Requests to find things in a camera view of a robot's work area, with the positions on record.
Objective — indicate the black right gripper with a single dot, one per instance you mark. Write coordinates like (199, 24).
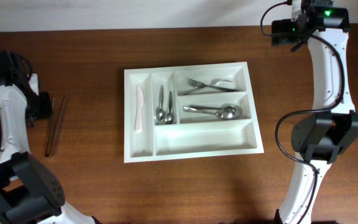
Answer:
(281, 33)

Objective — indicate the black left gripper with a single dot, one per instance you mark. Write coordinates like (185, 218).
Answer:
(42, 106)

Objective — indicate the steel fork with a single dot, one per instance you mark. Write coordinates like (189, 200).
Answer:
(210, 86)
(214, 82)

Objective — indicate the large steel spoon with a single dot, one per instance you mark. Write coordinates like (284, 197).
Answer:
(232, 108)
(222, 114)

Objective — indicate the white plastic knife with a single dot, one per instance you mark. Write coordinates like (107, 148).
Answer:
(140, 103)

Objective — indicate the small steel teaspoon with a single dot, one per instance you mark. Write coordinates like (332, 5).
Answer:
(160, 113)

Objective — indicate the steel teaspoon wide handle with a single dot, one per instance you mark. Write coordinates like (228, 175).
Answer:
(169, 117)

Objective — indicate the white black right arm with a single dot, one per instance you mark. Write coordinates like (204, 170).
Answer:
(331, 125)

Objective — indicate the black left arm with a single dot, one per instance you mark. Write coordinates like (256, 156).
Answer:
(29, 192)

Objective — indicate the steel kitchen tongs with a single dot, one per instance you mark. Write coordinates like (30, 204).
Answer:
(58, 110)

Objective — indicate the white plastic cutlery tray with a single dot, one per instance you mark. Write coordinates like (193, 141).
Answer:
(190, 135)

